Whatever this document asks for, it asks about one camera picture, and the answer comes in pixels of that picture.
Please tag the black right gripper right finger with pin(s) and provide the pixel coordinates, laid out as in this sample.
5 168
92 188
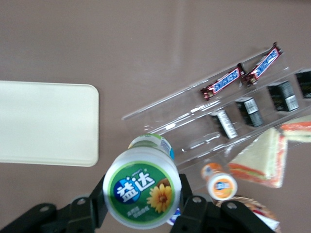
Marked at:
209 218

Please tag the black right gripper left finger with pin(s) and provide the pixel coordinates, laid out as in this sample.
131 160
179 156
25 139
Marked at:
60 218

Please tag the green gum bottle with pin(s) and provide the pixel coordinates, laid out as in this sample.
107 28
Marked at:
141 187

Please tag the purple gum bottle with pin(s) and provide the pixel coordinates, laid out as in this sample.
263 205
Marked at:
174 217

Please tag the orange gum bottle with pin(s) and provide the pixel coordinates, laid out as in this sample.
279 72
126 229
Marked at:
221 185

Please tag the cream rectangular plastic tray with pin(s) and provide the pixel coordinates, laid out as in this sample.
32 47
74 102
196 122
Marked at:
46 123

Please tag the woven wicker basket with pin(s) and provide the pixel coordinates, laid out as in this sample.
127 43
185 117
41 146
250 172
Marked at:
272 213

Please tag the plastic wrapped triangle sandwich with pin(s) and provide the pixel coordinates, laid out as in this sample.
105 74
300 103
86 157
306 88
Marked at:
297 129
262 157

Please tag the small black snack box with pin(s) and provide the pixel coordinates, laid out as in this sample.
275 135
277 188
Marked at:
249 111
283 95
305 83
224 125

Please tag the clear acrylic tiered display shelf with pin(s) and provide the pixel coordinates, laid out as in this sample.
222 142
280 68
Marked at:
175 116

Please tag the Snickers chocolate bar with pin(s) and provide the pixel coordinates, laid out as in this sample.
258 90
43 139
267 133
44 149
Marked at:
223 82
263 64

